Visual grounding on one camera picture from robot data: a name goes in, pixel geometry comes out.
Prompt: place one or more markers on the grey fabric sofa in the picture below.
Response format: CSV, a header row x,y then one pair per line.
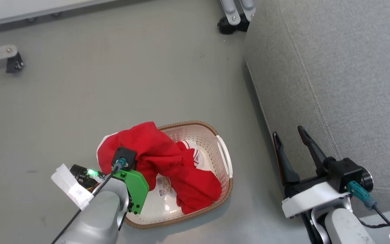
x,y
344,84

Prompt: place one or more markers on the printed label inside basket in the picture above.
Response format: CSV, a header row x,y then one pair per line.
x,y
164,186

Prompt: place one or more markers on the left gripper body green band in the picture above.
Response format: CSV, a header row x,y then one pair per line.
x,y
137,189

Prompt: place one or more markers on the red garment with white hem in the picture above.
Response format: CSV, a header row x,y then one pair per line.
x,y
147,142

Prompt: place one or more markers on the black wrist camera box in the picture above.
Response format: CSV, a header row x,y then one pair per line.
x,y
127,154
345,171

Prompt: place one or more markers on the white tag on left arm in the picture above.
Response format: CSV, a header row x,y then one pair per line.
x,y
69,184

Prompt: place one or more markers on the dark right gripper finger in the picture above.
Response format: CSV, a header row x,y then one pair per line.
x,y
311,145
284,162

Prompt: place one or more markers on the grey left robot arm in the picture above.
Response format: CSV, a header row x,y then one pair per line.
x,y
100,220

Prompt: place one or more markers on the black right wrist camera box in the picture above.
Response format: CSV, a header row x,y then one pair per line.
x,y
345,171

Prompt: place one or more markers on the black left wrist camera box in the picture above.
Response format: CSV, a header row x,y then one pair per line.
x,y
127,154

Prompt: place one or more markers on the white partition panel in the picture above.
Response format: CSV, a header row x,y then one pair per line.
x,y
29,8

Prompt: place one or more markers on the cream perforated laundry basket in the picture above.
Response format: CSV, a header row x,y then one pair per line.
x,y
212,149

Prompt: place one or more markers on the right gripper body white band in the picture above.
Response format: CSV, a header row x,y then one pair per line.
x,y
310,198

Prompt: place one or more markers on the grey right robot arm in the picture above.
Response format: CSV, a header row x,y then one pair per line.
x,y
347,227

